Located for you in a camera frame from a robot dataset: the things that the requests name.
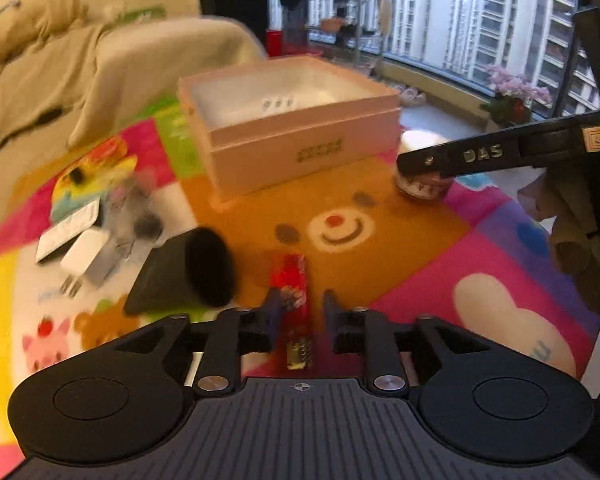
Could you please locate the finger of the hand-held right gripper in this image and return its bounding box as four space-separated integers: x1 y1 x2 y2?
396 131 536 182

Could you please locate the white flat card box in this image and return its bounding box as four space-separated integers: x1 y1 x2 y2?
34 199 102 265

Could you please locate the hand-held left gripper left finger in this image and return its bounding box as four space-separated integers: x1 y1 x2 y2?
112 287 288 397

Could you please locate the green flat packet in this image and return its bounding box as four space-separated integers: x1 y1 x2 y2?
122 4 167 25

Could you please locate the colourful toy packet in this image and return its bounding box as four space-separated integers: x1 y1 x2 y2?
51 136 139 222

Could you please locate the beige cushion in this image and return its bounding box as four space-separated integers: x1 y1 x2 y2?
0 0 88 81

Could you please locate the white charger plug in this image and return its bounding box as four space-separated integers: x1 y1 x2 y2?
59 231 112 297

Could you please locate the white jar with red label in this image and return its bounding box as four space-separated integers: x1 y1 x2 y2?
394 129 454 202

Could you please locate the beige covered sofa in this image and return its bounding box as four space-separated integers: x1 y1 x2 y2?
0 0 268 251

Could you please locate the pink flowering potted plant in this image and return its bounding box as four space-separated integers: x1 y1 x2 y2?
479 64 552 128

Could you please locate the pair of light slippers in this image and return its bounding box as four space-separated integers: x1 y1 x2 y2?
393 84 427 107

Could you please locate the red snack packet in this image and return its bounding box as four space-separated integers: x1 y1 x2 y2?
269 252 315 372

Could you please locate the person's right hand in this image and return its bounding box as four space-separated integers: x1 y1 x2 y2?
517 164 600 313

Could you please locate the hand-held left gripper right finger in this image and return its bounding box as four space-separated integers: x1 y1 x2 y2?
322 289 487 397

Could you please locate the colourful cartoon play mat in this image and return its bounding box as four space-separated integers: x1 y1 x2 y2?
0 94 600 480

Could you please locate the metal balcony shelf rack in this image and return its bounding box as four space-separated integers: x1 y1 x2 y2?
279 0 393 63

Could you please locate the clear plastic bag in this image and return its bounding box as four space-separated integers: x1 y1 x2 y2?
102 172 165 263

